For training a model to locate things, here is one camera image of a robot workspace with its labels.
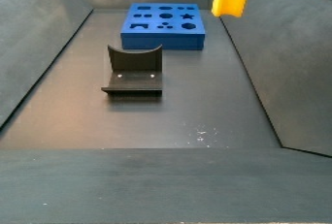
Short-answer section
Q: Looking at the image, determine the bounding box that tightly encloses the black curved fixture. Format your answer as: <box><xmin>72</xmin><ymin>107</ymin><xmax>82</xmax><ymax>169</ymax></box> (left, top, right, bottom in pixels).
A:
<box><xmin>102</xmin><ymin>47</ymin><xmax>162</xmax><ymax>95</ymax></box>

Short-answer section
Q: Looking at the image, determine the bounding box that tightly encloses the blue foam shape board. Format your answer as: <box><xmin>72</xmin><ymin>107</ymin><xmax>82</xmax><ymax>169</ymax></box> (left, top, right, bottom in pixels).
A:
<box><xmin>120</xmin><ymin>3</ymin><xmax>205</xmax><ymax>50</ymax></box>

